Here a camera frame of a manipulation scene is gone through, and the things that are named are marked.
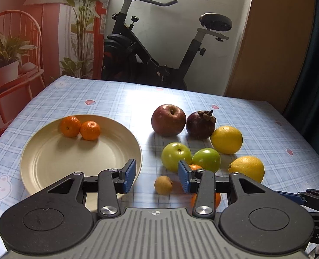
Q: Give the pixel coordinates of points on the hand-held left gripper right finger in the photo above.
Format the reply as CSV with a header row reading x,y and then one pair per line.
x,y
184,178

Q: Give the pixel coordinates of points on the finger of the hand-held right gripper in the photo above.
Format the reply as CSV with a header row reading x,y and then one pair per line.
x,y
289,197

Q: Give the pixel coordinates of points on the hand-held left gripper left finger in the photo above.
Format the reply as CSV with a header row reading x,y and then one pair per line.
x,y
129,174

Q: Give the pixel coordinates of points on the small mandarin orange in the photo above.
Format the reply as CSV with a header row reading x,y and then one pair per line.
x,y
196,167
90,130
70,126

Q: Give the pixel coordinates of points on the small brown longan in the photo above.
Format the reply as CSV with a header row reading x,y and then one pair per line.
x,y
163,184

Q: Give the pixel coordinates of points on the large orange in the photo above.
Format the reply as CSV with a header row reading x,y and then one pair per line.
x,y
218,199

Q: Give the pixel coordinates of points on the yellow lemon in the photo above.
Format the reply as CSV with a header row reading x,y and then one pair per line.
x,y
247,168
227,139

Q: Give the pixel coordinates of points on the cream round plate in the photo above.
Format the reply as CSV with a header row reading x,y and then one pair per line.
x,y
81,156

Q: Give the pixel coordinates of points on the green apple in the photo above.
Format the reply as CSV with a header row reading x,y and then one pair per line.
x,y
175,155
206,159

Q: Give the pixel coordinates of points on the dark purple mangosteen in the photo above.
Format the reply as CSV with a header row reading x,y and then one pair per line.
x,y
200,125

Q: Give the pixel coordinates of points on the red apple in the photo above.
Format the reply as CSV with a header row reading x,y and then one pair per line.
x,y
168,120

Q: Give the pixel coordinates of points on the black exercise bike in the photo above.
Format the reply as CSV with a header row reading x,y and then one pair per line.
x,y
121,45

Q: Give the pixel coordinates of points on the brown wooden door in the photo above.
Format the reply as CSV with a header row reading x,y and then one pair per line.
x,y
270,45

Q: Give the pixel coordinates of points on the printed wall poster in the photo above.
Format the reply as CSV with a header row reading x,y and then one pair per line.
x,y
54,32

